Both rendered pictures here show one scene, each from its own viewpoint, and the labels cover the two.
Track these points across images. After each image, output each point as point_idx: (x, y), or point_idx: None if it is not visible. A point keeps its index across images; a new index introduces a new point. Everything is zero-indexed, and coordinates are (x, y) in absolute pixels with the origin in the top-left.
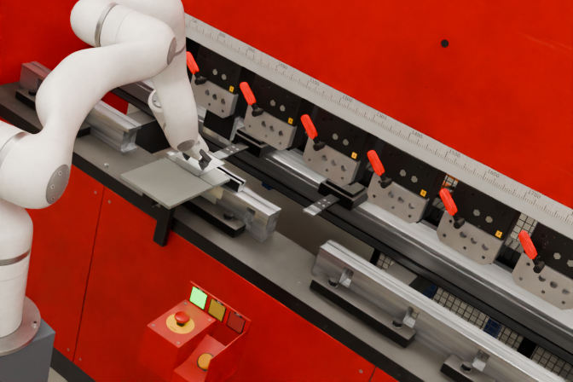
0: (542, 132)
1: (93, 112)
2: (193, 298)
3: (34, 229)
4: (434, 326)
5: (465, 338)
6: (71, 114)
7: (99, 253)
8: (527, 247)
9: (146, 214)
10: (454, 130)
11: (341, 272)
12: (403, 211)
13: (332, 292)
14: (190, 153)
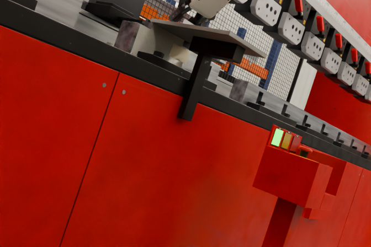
0: None
1: None
2: (274, 140)
3: None
4: (291, 111)
5: (301, 110)
6: None
7: (94, 176)
8: (341, 41)
9: (169, 91)
10: None
11: (256, 96)
12: (296, 37)
13: (269, 109)
14: (216, 10)
